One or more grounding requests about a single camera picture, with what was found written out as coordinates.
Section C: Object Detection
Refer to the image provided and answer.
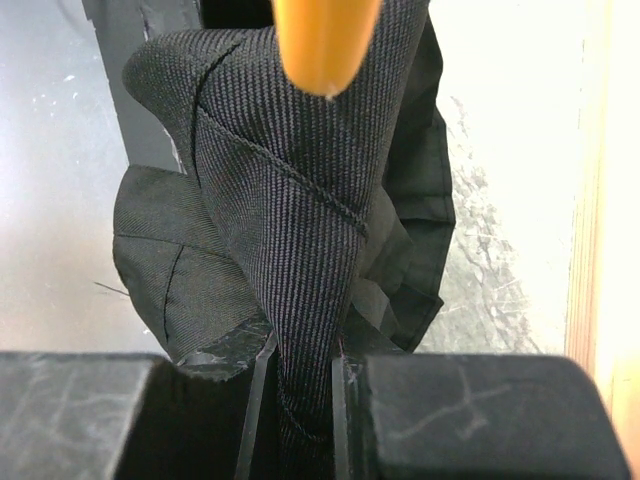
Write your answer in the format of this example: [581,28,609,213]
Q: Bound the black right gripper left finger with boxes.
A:
[178,317,278,479]

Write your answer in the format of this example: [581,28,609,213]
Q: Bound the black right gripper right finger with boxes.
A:
[331,312,403,480]

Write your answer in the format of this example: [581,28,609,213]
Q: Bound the black garment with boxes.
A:
[114,1,428,479]

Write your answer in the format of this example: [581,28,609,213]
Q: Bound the yellow plastic hanger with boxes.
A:
[272,0,383,99]

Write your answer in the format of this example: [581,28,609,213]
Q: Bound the wooden clothes rack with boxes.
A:
[564,0,640,416]

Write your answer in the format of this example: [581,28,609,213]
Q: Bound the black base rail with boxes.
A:
[82,0,201,173]

